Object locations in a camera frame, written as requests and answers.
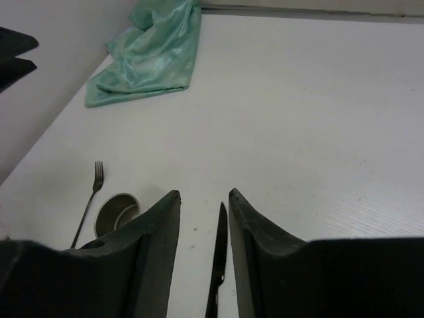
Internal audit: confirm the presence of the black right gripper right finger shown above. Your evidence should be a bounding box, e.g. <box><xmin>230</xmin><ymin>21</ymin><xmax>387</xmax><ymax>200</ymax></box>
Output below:
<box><xmin>229</xmin><ymin>189</ymin><xmax>423</xmax><ymax>317</ymax></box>

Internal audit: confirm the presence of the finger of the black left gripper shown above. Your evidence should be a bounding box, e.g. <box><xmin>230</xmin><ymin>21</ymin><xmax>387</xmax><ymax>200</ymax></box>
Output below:
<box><xmin>0</xmin><ymin>58</ymin><xmax>37</xmax><ymax>93</ymax></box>
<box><xmin>0</xmin><ymin>27</ymin><xmax>38</xmax><ymax>62</ymax></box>

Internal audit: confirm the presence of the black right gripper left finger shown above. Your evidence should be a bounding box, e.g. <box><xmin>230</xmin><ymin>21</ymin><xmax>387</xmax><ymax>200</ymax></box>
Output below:
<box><xmin>1</xmin><ymin>190</ymin><xmax>181</xmax><ymax>317</ymax></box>

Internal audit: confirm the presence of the black table knife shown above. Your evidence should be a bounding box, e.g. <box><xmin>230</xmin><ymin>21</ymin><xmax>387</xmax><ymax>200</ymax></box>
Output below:
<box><xmin>205</xmin><ymin>203</ymin><xmax>228</xmax><ymax>318</ymax></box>

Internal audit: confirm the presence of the metal cup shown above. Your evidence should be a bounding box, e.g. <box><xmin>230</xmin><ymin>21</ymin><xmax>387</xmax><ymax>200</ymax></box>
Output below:
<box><xmin>94</xmin><ymin>193</ymin><xmax>140</xmax><ymax>238</ymax></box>

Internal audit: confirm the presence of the dark metal fork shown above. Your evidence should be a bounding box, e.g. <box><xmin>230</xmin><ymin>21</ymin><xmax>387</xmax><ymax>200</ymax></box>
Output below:
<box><xmin>70</xmin><ymin>161</ymin><xmax>105</xmax><ymax>248</ymax></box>

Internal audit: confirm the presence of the green satin placemat cloth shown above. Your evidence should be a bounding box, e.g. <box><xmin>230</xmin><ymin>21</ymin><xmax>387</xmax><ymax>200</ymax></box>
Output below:
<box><xmin>85</xmin><ymin>1</ymin><xmax>201</xmax><ymax>108</ymax></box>

